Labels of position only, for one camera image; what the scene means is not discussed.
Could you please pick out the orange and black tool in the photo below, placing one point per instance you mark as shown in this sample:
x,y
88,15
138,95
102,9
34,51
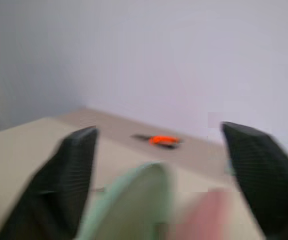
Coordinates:
x,y
161,140

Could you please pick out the pink plate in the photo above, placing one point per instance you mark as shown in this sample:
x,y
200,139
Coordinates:
x,y
208,220

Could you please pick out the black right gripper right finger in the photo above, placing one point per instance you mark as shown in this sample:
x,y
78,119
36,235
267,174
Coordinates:
x,y
266,180

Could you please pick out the green plate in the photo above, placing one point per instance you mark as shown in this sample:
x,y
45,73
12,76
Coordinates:
x,y
131,205

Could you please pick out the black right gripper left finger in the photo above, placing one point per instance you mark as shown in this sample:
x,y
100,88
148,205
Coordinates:
x,y
56,185

